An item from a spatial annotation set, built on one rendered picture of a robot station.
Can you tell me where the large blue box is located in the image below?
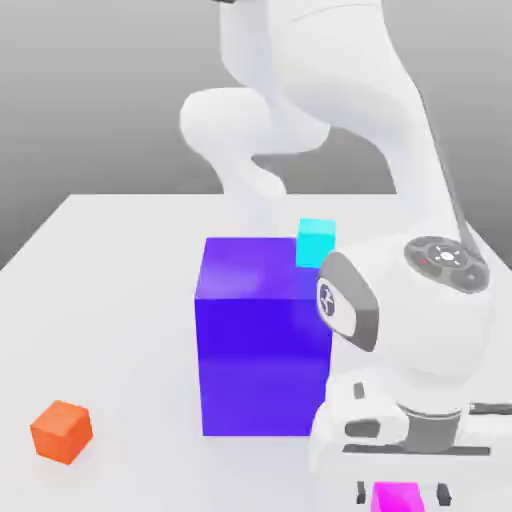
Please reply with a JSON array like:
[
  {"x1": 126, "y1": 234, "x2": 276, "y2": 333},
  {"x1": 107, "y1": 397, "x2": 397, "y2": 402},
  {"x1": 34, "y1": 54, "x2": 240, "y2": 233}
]
[{"x1": 194, "y1": 236, "x2": 334, "y2": 438}]

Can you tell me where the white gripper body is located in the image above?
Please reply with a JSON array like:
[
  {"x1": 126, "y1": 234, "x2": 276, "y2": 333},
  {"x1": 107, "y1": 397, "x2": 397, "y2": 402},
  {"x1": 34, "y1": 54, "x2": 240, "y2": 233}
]
[{"x1": 339, "y1": 442, "x2": 494, "y2": 484}]

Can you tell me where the small orange cube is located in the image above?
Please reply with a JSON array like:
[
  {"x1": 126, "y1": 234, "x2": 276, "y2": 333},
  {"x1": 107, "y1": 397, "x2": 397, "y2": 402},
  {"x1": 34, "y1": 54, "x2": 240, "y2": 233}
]
[{"x1": 29, "y1": 399, "x2": 94, "y2": 467}]

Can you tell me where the small magenta cube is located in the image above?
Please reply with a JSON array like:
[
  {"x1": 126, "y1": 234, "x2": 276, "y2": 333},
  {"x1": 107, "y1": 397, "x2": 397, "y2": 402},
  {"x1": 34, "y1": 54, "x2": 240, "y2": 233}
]
[{"x1": 369, "y1": 481, "x2": 427, "y2": 512}]

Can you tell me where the small cyan cube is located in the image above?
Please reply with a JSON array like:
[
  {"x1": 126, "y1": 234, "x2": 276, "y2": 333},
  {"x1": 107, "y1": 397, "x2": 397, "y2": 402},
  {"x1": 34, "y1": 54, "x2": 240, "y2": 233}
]
[{"x1": 295, "y1": 217, "x2": 338, "y2": 270}]

